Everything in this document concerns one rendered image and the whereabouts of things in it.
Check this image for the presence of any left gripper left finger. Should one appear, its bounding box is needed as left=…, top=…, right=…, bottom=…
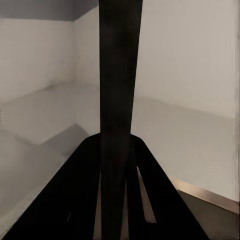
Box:
left=0, top=133, right=101, bottom=240

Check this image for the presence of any poster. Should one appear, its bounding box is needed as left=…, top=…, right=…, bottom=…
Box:
left=99, top=0, right=143, bottom=240

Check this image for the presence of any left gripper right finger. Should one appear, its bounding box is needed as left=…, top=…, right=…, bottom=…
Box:
left=126, top=134, right=210, bottom=240

